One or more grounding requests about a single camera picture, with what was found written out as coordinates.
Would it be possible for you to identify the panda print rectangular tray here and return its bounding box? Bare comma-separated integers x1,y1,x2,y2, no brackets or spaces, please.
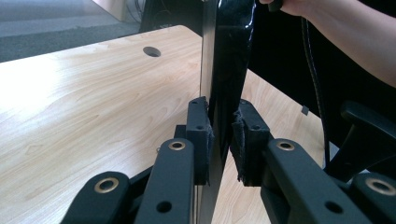
194,0,257,224

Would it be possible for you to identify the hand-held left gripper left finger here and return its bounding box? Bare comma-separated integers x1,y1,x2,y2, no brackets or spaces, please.
174,95,216,187

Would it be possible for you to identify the right hand-held gripper black cable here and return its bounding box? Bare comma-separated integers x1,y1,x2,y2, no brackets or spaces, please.
299,17,332,171

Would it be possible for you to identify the black office chair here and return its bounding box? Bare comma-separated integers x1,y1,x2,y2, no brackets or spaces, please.
322,100,396,184

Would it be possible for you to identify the beige wooden furniture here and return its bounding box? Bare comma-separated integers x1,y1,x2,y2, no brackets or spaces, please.
92,0,129,22

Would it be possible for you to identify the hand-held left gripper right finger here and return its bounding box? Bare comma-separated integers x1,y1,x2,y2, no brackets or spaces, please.
229,99,272,188

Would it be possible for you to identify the black metal stand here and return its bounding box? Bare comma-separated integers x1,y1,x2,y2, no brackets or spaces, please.
138,0,205,37

